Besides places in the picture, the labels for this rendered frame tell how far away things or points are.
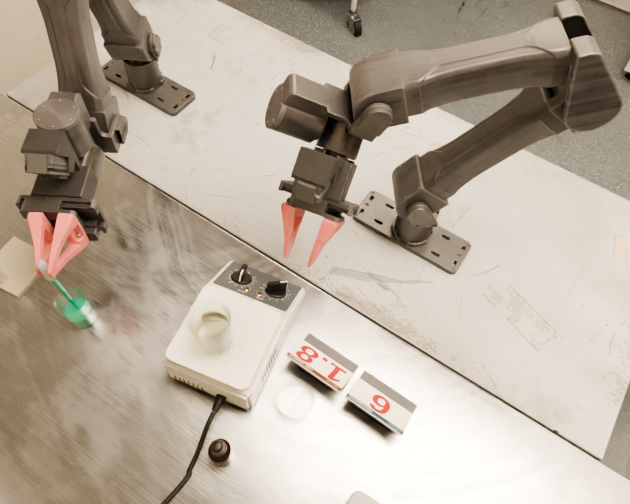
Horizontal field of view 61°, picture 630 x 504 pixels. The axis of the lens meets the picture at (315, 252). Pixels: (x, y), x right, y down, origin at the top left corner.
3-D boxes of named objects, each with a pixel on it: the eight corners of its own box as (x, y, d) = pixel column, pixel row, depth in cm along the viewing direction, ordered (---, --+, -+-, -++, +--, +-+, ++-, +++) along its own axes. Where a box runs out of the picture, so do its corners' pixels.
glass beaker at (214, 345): (228, 316, 73) (223, 289, 66) (241, 351, 70) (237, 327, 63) (185, 330, 71) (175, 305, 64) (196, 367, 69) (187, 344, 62)
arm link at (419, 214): (409, 209, 77) (447, 209, 78) (402, 162, 82) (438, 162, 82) (400, 232, 83) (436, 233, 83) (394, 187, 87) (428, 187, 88)
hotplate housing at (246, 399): (231, 266, 86) (227, 240, 79) (306, 296, 84) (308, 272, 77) (160, 392, 75) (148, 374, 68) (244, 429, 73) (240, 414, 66)
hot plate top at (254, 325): (206, 284, 75) (205, 281, 75) (283, 315, 74) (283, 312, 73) (162, 358, 70) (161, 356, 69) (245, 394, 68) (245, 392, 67)
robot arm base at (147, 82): (166, 85, 95) (192, 64, 98) (85, 41, 100) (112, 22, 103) (174, 118, 102) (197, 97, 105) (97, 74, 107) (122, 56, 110)
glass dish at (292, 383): (288, 429, 74) (288, 426, 72) (268, 396, 76) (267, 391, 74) (321, 408, 75) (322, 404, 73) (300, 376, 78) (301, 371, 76)
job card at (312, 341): (309, 333, 81) (310, 322, 77) (358, 366, 79) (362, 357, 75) (285, 364, 78) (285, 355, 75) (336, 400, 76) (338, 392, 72)
